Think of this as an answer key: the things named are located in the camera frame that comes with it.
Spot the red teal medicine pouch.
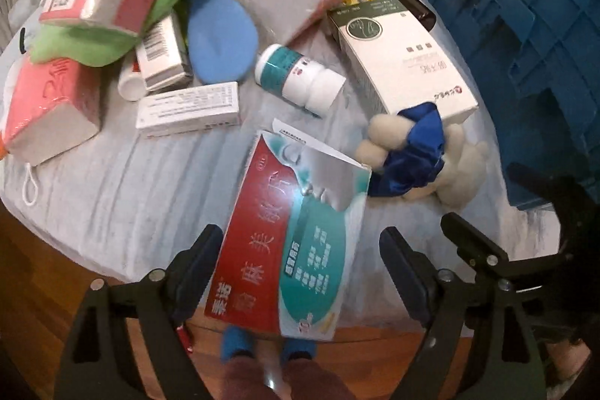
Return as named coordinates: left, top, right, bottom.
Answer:
left=204, top=131, right=371, bottom=341

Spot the white teal pill bottle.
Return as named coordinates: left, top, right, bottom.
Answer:
left=254, top=43, right=346, bottom=118

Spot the white green patch box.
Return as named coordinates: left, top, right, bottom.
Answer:
left=327, top=0, right=479, bottom=125

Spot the white blue plush toy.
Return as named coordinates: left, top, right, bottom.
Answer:
left=354, top=102, right=488, bottom=209

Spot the small white medicine box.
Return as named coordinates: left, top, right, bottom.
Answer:
left=135, top=82, right=240, bottom=137

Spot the pink tissue pack left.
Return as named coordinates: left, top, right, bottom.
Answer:
left=2, top=55, right=101, bottom=166

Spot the blue plastic crate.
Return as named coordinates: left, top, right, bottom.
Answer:
left=429, top=0, right=599, bottom=196

